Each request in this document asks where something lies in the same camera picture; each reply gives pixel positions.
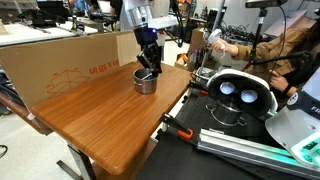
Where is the black orange bar clamp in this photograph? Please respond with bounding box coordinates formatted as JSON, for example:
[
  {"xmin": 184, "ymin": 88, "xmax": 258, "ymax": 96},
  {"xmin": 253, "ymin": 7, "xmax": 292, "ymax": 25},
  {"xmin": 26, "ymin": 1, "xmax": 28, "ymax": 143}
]
[
  {"xmin": 188, "ymin": 80, "xmax": 210, "ymax": 98},
  {"xmin": 159, "ymin": 112, "xmax": 195, "ymax": 140}
]

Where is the small steel cup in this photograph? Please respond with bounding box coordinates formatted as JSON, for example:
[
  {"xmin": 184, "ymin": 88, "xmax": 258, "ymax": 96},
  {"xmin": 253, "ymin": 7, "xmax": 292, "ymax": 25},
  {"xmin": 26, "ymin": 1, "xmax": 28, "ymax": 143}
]
[{"xmin": 133, "ymin": 67, "xmax": 158, "ymax": 95}]

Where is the black optical breadboard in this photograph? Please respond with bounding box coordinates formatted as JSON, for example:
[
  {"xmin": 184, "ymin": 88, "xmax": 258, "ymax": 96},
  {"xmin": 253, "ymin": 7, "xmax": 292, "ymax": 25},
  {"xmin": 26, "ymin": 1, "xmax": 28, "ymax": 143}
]
[{"xmin": 174, "ymin": 87, "xmax": 278, "ymax": 143}]

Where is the brown cardboard box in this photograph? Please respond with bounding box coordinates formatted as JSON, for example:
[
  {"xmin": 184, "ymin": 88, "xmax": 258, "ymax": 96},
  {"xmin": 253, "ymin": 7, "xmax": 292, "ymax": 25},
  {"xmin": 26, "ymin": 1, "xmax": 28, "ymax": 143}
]
[{"xmin": 189, "ymin": 27, "xmax": 210, "ymax": 51}]

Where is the white VR headset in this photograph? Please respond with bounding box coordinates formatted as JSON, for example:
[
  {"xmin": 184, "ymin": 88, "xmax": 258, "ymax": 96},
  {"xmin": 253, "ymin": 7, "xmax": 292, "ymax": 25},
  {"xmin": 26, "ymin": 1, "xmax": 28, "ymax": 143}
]
[{"xmin": 205, "ymin": 68, "xmax": 278, "ymax": 118}]

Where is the tan sleeved right forearm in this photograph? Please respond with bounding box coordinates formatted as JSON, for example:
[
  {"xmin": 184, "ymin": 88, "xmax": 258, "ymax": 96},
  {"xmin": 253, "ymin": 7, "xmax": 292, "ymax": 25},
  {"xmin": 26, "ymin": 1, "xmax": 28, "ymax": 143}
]
[{"xmin": 233, "ymin": 28, "xmax": 315, "ymax": 76}]

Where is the steel pot with handles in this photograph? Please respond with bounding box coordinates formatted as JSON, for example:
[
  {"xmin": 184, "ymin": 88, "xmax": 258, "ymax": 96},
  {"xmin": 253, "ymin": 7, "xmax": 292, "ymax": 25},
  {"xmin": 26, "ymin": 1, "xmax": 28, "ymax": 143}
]
[{"xmin": 205, "ymin": 101, "xmax": 248, "ymax": 128}]

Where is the metal table base frame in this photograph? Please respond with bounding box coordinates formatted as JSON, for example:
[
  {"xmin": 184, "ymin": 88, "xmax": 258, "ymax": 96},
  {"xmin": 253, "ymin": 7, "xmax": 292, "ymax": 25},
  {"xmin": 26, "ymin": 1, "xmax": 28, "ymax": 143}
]
[{"xmin": 55, "ymin": 139, "xmax": 98, "ymax": 180}]

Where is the white work table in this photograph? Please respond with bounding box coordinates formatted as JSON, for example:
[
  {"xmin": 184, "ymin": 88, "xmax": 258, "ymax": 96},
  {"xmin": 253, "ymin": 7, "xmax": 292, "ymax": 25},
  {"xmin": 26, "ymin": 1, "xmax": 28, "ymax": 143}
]
[{"xmin": 0, "ymin": 20, "xmax": 101, "ymax": 47}]

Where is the aluminium extrusion rail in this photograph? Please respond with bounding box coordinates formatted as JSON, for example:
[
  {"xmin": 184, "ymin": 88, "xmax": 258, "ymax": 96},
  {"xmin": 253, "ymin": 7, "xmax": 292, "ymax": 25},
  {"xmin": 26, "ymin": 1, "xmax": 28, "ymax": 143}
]
[{"xmin": 196, "ymin": 128, "xmax": 320, "ymax": 180}]

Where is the person right hand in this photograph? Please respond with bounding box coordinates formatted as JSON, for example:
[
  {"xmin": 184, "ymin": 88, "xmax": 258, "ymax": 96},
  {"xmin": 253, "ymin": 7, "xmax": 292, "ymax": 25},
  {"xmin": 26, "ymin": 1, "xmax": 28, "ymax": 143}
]
[{"xmin": 212, "ymin": 38, "xmax": 240, "ymax": 58}]

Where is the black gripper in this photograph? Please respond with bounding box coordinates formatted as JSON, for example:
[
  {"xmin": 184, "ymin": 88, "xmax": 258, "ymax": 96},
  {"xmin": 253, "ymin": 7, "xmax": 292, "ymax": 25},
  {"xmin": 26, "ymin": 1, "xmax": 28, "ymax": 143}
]
[{"xmin": 133, "ymin": 26, "xmax": 163, "ymax": 78}]

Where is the large printed cardboard panel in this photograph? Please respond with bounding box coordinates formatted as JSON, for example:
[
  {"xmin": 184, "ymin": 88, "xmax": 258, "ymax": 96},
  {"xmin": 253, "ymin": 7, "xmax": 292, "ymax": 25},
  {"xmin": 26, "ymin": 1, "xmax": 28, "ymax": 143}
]
[{"xmin": 0, "ymin": 30, "xmax": 143, "ymax": 112}]

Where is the person left hand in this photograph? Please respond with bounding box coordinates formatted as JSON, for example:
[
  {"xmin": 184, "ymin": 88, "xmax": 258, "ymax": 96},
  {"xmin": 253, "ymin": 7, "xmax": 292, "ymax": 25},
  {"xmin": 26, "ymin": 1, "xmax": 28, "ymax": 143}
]
[{"xmin": 269, "ymin": 70, "xmax": 293, "ymax": 96}]

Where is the white VR controller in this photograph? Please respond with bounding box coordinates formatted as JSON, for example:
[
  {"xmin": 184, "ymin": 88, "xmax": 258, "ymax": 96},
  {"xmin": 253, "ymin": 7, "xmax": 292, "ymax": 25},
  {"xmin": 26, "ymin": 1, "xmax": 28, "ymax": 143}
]
[{"xmin": 207, "ymin": 28, "xmax": 228, "ymax": 61}]

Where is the black stereo camera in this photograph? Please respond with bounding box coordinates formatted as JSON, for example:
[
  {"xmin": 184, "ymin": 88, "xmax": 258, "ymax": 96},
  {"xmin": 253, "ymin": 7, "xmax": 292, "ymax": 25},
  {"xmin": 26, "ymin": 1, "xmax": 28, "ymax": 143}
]
[{"xmin": 245, "ymin": 0, "xmax": 290, "ymax": 9}]

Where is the black camera stand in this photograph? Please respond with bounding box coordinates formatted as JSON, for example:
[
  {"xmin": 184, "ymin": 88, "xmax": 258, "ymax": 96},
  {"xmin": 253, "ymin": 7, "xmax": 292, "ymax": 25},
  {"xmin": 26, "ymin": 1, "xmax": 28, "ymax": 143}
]
[{"xmin": 248, "ymin": 7, "xmax": 312, "ymax": 68}]

